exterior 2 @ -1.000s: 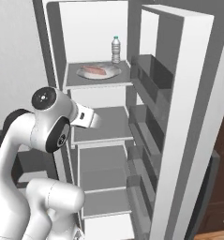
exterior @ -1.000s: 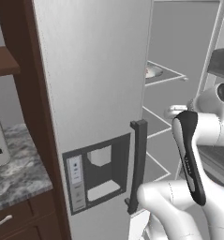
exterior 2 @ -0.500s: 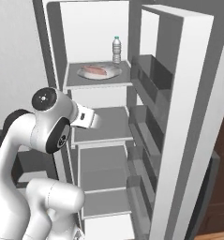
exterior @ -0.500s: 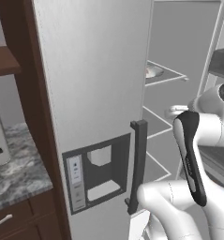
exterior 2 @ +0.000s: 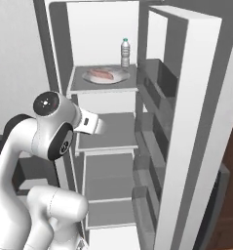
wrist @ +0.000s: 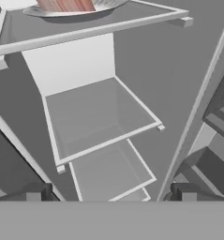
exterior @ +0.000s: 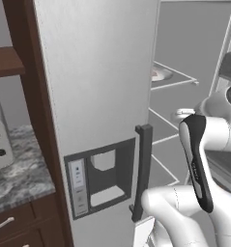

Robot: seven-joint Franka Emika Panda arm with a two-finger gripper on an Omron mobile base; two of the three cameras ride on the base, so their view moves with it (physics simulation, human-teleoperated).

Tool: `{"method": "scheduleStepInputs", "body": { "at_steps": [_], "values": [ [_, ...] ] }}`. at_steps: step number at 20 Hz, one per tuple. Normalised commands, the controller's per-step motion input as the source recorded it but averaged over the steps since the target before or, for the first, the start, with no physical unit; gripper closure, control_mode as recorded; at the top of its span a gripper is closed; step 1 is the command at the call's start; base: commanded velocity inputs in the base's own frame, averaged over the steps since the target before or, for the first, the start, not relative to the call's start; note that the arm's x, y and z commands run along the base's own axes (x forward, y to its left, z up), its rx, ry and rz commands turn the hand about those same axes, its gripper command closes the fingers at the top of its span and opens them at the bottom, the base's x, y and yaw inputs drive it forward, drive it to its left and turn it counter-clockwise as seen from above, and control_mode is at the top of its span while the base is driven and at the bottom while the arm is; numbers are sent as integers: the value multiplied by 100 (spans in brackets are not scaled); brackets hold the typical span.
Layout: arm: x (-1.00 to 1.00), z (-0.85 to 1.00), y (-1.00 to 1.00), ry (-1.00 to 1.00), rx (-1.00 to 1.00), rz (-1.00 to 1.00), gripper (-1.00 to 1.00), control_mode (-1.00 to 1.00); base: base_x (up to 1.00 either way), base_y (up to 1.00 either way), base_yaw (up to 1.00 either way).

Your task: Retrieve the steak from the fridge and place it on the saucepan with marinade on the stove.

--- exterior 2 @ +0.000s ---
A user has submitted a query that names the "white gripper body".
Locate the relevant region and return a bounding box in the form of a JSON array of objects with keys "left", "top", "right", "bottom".
[{"left": 94, "top": 117, "right": 108, "bottom": 136}]

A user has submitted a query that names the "grey fridge shelf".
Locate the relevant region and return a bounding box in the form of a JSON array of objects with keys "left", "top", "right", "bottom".
[
  {"left": 74, "top": 111, "right": 139, "bottom": 158},
  {"left": 65, "top": 63, "right": 139, "bottom": 98}
]

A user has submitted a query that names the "grey fridge drawer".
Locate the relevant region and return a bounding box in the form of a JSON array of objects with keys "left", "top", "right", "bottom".
[
  {"left": 81, "top": 151, "right": 136, "bottom": 203},
  {"left": 85, "top": 198, "right": 137, "bottom": 230}
]

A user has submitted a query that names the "raw pink steak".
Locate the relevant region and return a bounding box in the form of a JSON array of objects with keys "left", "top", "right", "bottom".
[{"left": 89, "top": 67, "right": 115, "bottom": 81}]

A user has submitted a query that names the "grey fridge door bin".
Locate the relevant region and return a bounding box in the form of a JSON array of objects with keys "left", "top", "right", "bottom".
[
  {"left": 132, "top": 155, "right": 164, "bottom": 250},
  {"left": 136, "top": 58, "right": 179, "bottom": 113},
  {"left": 136, "top": 111, "right": 172, "bottom": 164}
]

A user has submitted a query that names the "white fridge door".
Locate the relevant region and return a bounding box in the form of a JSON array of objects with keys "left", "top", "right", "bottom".
[{"left": 133, "top": 4, "right": 233, "bottom": 250}]

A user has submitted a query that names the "white and grey fridge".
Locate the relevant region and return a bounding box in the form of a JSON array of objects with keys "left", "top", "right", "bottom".
[{"left": 32, "top": 0, "right": 175, "bottom": 250}]

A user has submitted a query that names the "white plate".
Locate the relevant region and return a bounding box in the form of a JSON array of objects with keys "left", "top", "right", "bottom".
[{"left": 81, "top": 65, "right": 132, "bottom": 85}]

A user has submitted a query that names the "clear water bottle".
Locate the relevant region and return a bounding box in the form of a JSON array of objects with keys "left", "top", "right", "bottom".
[{"left": 120, "top": 37, "right": 132, "bottom": 68}]

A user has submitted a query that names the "brown wooden cabinet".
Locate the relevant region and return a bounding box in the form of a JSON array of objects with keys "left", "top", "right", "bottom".
[{"left": 205, "top": 105, "right": 233, "bottom": 250}]

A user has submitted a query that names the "dark grey fridge door handle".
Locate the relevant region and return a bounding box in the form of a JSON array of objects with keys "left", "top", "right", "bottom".
[{"left": 192, "top": 162, "right": 231, "bottom": 250}]

